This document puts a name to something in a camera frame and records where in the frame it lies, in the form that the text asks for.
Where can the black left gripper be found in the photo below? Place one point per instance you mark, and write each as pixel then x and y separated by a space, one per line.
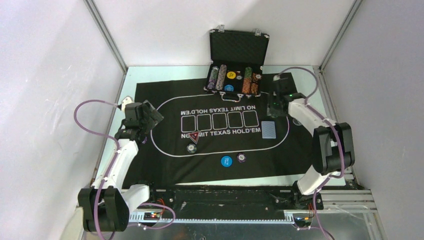
pixel 154 118

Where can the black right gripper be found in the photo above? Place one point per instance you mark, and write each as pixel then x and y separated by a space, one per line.
pixel 271 110

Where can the blue card deck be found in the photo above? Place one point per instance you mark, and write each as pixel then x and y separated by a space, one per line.
pixel 268 130

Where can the purple chip bottom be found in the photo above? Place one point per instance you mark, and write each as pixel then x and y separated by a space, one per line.
pixel 241 157

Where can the blue round button chip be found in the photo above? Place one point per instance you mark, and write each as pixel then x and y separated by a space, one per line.
pixel 226 161

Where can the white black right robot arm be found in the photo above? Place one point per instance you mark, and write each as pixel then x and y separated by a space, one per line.
pixel 332 148

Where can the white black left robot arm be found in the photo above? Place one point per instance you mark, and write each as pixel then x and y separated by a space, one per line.
pixel 106 208

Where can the brown chip row in case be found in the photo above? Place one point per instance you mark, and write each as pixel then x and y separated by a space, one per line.
pixel 254 86

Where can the green orange chip row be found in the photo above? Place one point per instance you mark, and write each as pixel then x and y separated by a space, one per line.
pixel 247 80

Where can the red triangular all-in marker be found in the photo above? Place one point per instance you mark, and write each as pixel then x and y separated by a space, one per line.
pixel 194 136

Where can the blue button in case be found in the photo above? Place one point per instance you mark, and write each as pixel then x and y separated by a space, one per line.
pixel 229 88

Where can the yellow button in case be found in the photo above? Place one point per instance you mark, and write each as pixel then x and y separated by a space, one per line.
pixel 231 75

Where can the black aluminium chip case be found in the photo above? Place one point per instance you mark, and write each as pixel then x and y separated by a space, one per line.
pixel 238 50

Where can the black poker felt mat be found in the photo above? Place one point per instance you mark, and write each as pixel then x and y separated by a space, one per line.
pixel 226 129

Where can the pink grey chip row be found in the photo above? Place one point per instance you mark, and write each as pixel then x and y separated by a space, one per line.
pixel 221 77

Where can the purple chip row in case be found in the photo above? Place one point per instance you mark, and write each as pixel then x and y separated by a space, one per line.
pixel 213 78

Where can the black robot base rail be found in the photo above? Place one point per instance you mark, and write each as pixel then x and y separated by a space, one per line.
pixel 228 203

